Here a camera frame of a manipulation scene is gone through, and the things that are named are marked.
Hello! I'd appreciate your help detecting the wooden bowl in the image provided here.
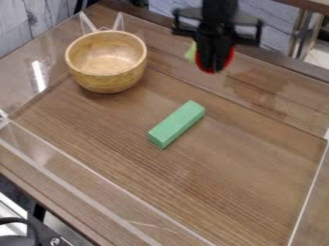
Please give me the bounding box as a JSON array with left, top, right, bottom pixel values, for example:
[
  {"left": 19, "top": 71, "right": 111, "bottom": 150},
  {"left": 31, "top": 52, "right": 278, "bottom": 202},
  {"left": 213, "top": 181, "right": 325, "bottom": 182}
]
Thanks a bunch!
[{"left": 64, "top": 30, "right": 149, "bottom": 93}]

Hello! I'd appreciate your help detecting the black table leg clamp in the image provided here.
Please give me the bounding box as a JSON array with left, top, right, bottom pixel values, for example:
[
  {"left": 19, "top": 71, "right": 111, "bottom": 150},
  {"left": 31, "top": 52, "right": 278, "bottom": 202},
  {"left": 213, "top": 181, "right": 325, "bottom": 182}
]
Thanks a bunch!
[{"left": 0, "top": 201, "right": 74, "bottom": 246}]

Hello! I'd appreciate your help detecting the clear acrylic tray wall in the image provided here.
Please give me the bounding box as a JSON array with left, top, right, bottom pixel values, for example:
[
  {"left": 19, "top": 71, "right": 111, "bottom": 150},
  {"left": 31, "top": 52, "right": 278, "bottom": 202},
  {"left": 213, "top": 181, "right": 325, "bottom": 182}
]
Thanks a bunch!
[{"left": 0, "top": 8, "right": 329, "bottom": 246}]

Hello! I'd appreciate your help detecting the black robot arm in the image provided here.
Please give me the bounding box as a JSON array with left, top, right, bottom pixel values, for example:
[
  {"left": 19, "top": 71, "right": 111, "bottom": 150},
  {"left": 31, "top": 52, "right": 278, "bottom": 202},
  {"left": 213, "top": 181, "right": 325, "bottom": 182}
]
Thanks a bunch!
[{"left": 173, "top": 0, "right": 264, "bottom": 74}]

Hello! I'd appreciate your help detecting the green rectangular block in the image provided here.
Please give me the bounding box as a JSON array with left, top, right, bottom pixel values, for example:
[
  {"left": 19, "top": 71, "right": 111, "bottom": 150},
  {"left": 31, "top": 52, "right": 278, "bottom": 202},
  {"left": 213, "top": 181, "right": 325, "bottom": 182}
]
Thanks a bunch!
[{"left": 149, "top": 100, "right": 206, "bottom": 149}]

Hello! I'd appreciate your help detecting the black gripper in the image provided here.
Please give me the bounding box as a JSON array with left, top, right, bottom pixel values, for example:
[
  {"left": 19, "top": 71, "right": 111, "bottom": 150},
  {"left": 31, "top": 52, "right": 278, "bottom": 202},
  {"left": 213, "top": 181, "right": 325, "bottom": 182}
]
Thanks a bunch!
[{"left": 173, "top": 7, "right": 264, "bottom": 72}]

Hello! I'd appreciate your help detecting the red plush strawberry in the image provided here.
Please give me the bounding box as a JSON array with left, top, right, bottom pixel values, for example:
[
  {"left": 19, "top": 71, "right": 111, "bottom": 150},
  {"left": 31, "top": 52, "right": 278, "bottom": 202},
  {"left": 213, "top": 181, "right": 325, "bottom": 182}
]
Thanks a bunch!
[{"left": 183, "top": 42, "right": 236, "bottom": 74}]

